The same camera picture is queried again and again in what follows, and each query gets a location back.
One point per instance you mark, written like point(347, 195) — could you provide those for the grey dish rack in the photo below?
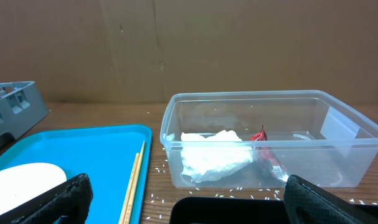
point(21, 108)

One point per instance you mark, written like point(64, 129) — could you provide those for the teal serving tray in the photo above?
point(105, 154)

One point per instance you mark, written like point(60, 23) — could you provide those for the large white plate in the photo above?
point(21, 183)

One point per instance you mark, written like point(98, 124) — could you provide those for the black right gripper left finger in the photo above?
point(67, 203)

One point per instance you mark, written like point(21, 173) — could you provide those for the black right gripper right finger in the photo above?
point(308, 203)

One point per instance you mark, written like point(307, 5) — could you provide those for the red snack wrapper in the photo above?
point(269, 163)

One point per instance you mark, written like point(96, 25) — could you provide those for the white napkin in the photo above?
point(204, 164)

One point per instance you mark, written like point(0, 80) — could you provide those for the wooden chopstick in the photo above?
point(134, 186)
point(127, 195)

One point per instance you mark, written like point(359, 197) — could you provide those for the clear plastic bin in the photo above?
point(313, 134)

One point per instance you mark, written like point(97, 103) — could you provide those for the black plastic tray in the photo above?
point(223, 210)

